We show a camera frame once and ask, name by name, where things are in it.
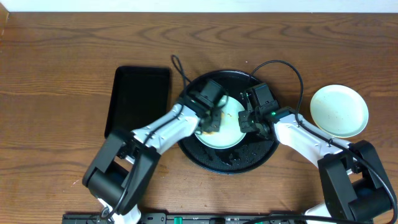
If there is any green yellow sponge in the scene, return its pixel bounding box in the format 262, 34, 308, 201
201, 111, 223, 133

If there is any mint plate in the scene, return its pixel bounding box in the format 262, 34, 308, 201
195, 95, 246, 149
310, 85, 369, 138

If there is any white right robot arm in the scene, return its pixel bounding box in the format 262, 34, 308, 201
239, 105, 397, 223

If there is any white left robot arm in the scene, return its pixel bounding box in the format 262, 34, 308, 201
82, 93, 228, 223

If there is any black round tray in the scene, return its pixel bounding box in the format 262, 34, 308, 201
178, 70, 279, 174

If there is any black rectangular tray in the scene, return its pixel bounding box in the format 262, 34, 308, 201
104, 66, 171, 137

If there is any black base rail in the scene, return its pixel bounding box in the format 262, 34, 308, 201
61, 211, 315, 224

